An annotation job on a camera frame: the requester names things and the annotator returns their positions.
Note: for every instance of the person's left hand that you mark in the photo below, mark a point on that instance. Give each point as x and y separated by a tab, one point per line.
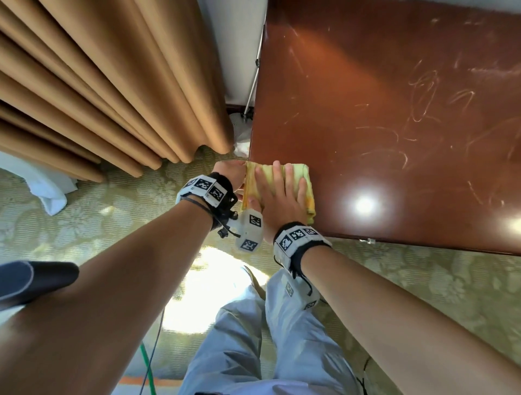
234	173

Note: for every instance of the person's right hand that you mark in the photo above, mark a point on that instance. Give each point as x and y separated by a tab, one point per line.
285	207

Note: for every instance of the yellow cleaning cloth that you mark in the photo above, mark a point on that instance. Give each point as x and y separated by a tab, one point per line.
250	179

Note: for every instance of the person's left forearm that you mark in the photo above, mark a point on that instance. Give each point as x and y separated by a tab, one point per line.
101	317

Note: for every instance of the person's right forearm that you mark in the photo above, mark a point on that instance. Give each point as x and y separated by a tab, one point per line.
407	325

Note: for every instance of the metal pole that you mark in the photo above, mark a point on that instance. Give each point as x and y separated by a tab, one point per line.
257	62

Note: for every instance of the red-brown wooden table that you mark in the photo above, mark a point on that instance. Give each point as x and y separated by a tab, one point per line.
366	122

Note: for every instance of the light grey trousers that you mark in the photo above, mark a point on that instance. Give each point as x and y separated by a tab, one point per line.
244	346

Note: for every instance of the tan curtain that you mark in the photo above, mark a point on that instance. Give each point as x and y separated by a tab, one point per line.
101	81

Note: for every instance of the white sheer curtain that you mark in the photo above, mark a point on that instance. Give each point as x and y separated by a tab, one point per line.
49	191

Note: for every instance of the black grey sleeve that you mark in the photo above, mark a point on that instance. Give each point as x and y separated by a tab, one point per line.
44	278

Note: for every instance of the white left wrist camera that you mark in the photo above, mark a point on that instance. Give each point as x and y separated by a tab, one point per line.
250	232

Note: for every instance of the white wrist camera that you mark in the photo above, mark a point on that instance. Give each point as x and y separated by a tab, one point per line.
250	232
299	293

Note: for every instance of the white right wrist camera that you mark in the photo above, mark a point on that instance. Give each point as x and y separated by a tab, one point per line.
299	293

